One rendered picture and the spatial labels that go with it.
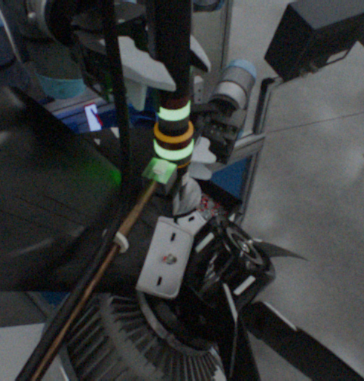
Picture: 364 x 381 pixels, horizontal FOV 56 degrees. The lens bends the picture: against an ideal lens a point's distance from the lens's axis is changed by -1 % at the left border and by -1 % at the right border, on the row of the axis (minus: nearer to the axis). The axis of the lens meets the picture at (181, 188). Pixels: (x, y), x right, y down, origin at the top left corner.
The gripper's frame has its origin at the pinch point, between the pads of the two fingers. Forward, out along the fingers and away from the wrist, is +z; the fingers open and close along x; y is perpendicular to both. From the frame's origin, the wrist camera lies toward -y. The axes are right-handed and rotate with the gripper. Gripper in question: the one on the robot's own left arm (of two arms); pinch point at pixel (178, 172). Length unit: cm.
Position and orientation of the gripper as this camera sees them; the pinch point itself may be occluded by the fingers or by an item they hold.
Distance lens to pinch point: 61.7
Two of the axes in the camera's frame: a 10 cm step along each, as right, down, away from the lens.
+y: 9.2, 3.5, -1.4
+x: -1.0, 5.9, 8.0
